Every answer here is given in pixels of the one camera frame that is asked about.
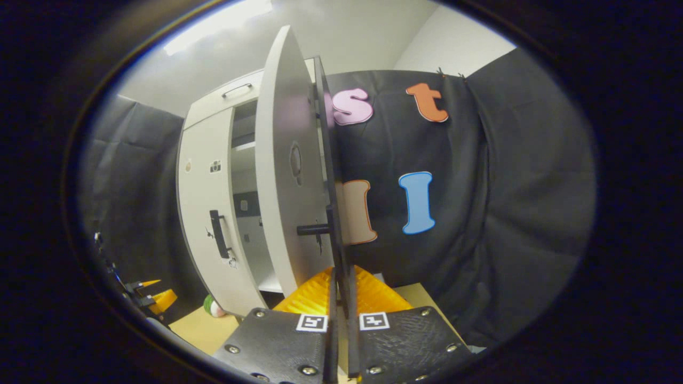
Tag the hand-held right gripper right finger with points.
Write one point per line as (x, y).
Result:
(354, 346)

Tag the black backdrop cloth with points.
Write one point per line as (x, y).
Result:
(507, 213)

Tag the white cabinet drawer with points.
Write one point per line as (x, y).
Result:
(235, 95)

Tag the green and white ball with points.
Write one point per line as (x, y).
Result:
(214, 306)

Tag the white cabinet shelf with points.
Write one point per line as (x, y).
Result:
(245, 145)
(271, 284)

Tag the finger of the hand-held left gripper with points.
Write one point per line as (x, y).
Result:
(165, 301)
(148, 283)

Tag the white double-door shoe cabinet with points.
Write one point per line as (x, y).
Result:
(251, 213)

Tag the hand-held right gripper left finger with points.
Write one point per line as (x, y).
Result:
(333, 341)

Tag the white cabinet door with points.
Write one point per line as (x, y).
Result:
(205, 213)
(283, 133)

